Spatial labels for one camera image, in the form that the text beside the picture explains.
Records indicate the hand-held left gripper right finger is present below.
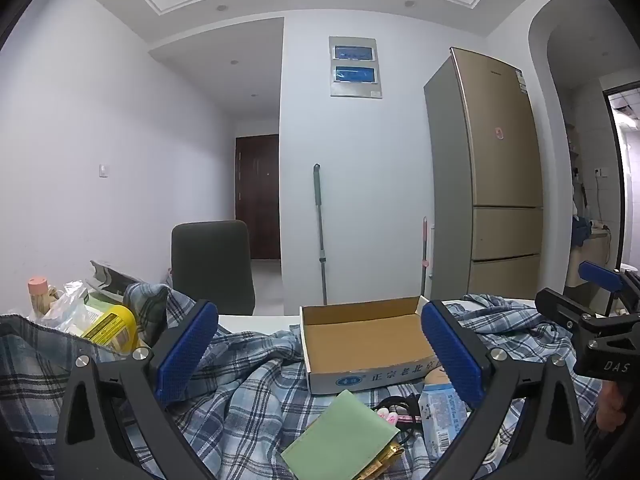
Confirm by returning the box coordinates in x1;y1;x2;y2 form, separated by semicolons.
421;300;587;480

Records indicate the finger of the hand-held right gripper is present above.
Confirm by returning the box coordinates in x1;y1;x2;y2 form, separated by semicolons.
578;261;640;311
535;287;608;333

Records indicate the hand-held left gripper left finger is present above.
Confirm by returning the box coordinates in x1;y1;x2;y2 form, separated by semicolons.
55;300;219;480

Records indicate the white plush cat hair tie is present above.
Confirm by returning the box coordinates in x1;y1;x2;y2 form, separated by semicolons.
374;395;418;426

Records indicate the cardboard box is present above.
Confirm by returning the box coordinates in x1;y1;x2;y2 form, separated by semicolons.
299;296;443;395

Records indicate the gold foil packet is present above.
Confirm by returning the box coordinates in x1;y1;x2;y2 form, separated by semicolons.
357;442;405;480

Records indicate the green pad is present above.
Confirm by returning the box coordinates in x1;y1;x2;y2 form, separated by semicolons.
280;389;401;480

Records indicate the person's right hand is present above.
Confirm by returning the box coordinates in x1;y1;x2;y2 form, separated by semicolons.
597;382;636;433

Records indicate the kitchen counter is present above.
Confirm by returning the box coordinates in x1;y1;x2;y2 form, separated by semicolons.
570;230;612;287

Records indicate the blue hanging cloth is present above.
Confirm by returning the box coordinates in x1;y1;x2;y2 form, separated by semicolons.
572;215;593;247

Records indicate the yellow snack packet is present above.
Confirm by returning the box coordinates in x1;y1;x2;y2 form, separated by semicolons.
80;304;140;356

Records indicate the blue plaid cloth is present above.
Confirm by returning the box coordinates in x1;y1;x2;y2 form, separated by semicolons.
0;282;606;480

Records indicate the green box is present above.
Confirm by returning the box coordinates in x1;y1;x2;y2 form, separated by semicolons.
82;294;126;321

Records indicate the dark grey chair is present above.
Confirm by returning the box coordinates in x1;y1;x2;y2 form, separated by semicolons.
171;220;256;317

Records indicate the clear plastic bag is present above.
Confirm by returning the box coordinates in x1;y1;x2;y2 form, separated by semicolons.
30;280;101;336

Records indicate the gold refrigerator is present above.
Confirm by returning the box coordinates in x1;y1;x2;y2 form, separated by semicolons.
423;46;545;303

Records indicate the pink lid bottle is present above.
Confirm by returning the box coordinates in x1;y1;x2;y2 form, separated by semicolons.
27;276;51;322

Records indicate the dark brown door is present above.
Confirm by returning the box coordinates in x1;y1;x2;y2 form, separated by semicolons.
235;134;281;261

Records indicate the pink broom handle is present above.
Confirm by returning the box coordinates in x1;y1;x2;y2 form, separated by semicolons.
419;216;431;298

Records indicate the grey mop handle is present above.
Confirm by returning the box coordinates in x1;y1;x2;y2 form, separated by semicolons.
313;163;331;306

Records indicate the wall electrical panel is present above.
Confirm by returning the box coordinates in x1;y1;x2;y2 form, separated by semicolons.
328;36;384;99

